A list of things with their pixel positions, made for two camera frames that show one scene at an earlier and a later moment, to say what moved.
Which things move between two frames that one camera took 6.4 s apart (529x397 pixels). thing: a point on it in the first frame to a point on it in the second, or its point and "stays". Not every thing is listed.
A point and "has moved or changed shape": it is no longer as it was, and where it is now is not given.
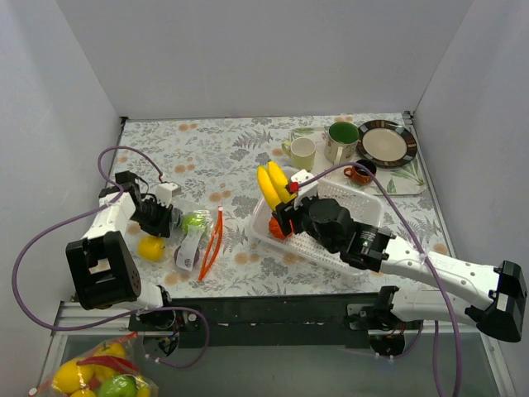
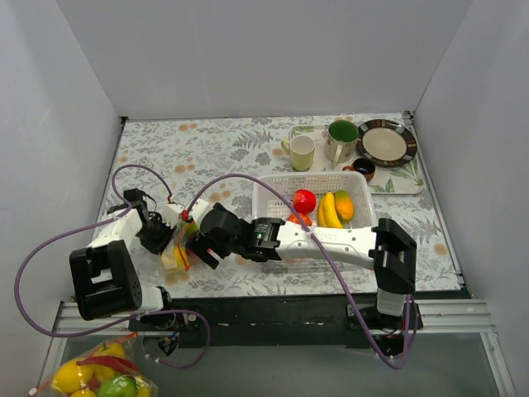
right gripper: (283, 215) to (202, 246)
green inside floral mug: (341, 142) stays
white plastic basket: (364, 208) has moved or changed shape
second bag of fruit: (110, 369) stays
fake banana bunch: (272, 180) has moved or changed shape
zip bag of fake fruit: (197, 231) has moved or changed shape
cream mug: (302, 151) stays
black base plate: (335, 320) stays
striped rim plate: (387, 143) stays
